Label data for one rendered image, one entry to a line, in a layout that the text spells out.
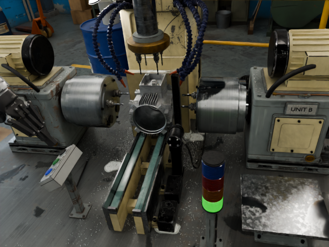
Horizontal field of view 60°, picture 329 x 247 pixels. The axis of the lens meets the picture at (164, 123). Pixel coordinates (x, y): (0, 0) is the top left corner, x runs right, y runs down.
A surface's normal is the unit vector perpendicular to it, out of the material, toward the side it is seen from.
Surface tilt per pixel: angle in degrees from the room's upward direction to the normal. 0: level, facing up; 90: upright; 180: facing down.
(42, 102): 89
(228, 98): 47
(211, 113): 73
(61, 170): 58
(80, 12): 90
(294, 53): 68
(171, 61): 90
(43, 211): 0
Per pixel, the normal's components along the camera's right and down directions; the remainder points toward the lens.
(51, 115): -0.19, 0.57
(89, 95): -0.19, -0.14
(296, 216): -0.08, -0.81
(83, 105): -0.21, 0.19
